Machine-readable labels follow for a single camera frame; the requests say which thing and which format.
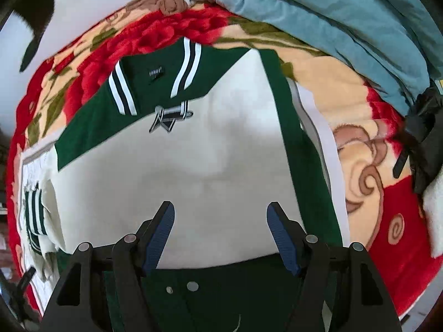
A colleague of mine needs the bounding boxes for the white quilted mat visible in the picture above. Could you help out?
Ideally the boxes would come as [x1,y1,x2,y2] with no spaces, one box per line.
[19,79,351,319]

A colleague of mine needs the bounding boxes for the black garment at edge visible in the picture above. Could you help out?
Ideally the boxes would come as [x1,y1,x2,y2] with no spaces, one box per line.
[392,86,443,195]

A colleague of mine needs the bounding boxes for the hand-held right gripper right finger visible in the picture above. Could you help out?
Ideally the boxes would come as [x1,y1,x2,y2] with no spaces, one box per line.
[266,201,404,332]

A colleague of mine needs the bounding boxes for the light blue quilt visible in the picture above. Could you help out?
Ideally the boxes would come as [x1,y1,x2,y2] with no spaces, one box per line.
[163,0,442,115]

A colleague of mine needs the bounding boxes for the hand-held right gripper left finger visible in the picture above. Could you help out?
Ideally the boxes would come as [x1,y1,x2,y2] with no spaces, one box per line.
[42,201,175,332]

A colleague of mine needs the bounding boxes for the white fluffy cloth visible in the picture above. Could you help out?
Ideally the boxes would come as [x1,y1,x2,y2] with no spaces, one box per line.
[420,179,443,251]

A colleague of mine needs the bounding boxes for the green and white jacket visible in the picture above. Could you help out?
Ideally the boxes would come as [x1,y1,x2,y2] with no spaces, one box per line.
[21,36,350,332]

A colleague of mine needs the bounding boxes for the dark hanging strap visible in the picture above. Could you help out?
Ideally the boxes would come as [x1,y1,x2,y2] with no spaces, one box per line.
[19,0,56,72]

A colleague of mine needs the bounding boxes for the red floral blanket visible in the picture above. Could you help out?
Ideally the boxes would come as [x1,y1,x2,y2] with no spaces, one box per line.
[5,0,433,323]

